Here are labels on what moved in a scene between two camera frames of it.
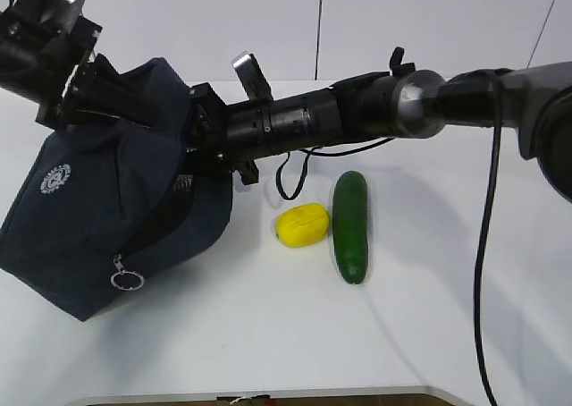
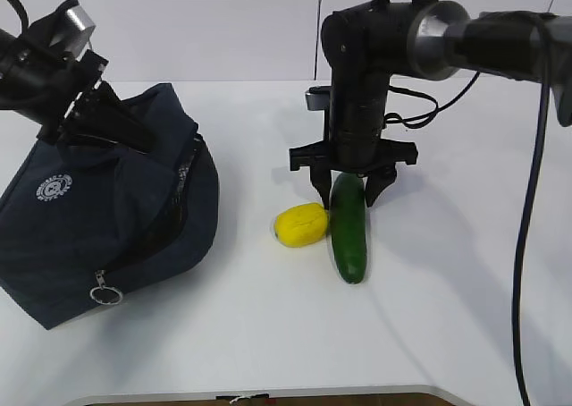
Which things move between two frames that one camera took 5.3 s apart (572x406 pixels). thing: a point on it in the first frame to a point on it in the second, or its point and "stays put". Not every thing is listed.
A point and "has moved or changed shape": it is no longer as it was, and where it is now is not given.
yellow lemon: (301, 225) stays put
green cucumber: (351, 225) stays put
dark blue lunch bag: (104, 204) has moved or changed shape
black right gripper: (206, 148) to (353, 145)
